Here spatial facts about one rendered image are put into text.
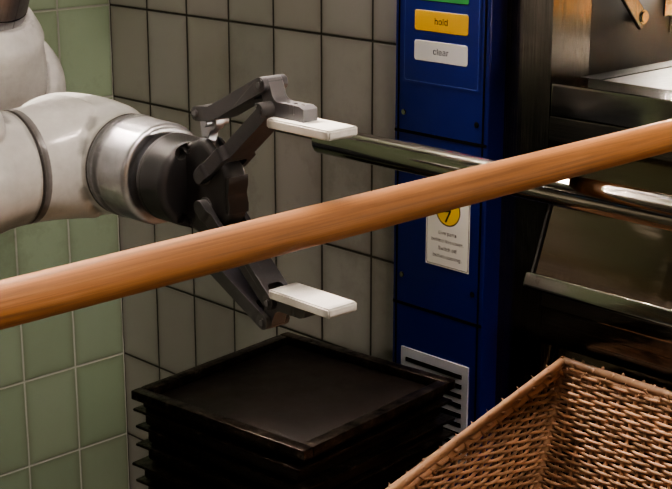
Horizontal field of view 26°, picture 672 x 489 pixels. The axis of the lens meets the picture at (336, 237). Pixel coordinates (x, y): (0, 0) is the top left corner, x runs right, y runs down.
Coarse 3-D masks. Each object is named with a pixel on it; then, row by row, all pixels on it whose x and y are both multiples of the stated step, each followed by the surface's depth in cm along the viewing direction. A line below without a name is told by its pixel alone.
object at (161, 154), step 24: (168, 144) 119; (192, 144) 118; (144, 168) 120; (168, 168) 118; (192, 168) 119; (240, 168) 117; (144, 192) 120; (168, 192) 119; (192, 192) 119; (216, 192) 117; (240, 192) 117; (168, 216) 120; (192, 216) 120; (240, 216) 118
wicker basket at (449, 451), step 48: (528, 384) 173; (624, 384) 170; (480, 432) 168; (528, 432) 175; (576, 432) 175; (624, 432) 170; (432, 480) 165; (480, 480) 170; (528, 480) 177; (576, 480) 174; (624, 480) 170
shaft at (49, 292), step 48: (576, 144) 127; (624, 144) 130; (384, 192) 111; (432, 192) 114; (480, 192) 118; (192, 240) 99; (240, 240) 101; (288, 240) 104; (336, 240) 108; (0, 288) 89; (48, 288) 91; (96, 288) 93; (144, 288) 96
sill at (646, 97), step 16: (576, 80) 176; (592, 80) 176; (560, 96) 174; (576, 96) 172; (592, 96) 170; (608, 96) 169; (624, 96) 167; (640, 96) 166; (656, 96) 165; (560, 112) 174; (576, 112) 172; (592, 112) 171; (608, 112) 169; (624, 112) 167; (640, 112) 166; (656, 112) 164
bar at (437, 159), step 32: (352, 160) 149; (384, 160) 144; (416, 160) 141; (448, 160) 138; (480, 160) 136; (544, 192) 130; (576, 192) 128; (608, 192) 125; (640, 192) 124; (640, 224) 124
